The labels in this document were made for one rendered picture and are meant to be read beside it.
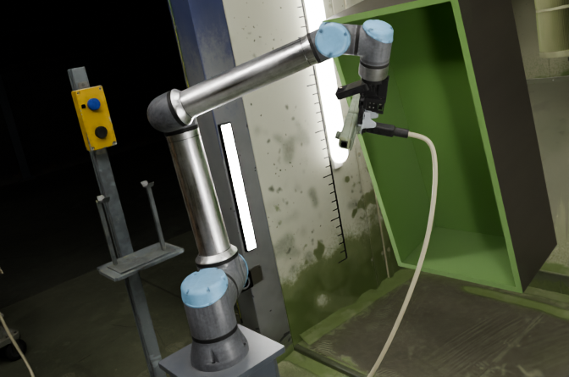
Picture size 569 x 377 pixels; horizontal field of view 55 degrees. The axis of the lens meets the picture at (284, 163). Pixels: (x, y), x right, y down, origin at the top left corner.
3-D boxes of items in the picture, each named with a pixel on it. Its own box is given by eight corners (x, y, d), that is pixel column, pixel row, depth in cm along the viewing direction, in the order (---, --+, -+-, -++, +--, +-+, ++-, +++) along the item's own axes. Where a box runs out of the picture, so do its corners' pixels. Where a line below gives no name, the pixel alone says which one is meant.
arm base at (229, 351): (212, 379, 164) (204, 350, 162) (180, 359, 179) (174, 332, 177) (260, 349, 176) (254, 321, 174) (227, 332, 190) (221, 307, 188)
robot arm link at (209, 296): (184, 341, 170) (170, 291, 166) (201, 313, 186) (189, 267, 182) (230, 338, 167) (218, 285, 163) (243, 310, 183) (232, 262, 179)
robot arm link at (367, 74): (357, 67, 164) (362, 52, 172) (356, 81, 167) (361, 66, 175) (387, 71, 163) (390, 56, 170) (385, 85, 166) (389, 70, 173)
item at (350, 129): (406, 149, 168) (334, 135, 173) (403, 162, 171) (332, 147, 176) (418, 74, 205) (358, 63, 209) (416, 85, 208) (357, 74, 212)
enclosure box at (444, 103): (436, 226, 278) (372, -5, 238) (557, 244, 234) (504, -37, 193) (398, 265, 258) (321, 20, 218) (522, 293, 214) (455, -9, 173)
